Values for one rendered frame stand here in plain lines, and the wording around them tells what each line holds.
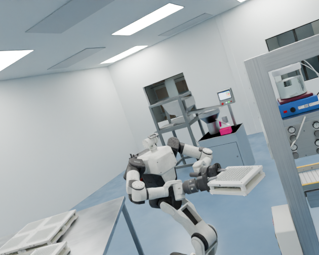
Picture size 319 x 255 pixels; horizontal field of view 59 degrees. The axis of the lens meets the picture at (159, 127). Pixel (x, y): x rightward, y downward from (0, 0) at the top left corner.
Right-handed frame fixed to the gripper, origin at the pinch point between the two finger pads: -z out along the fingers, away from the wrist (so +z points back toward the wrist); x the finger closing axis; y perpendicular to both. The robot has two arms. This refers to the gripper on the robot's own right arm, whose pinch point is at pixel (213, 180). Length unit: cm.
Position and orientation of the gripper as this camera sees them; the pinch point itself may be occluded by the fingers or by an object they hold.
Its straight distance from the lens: 177.9
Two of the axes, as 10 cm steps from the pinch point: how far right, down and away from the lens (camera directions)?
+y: -2.3, 1.9, -9.6
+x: 3.5, 9.3, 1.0
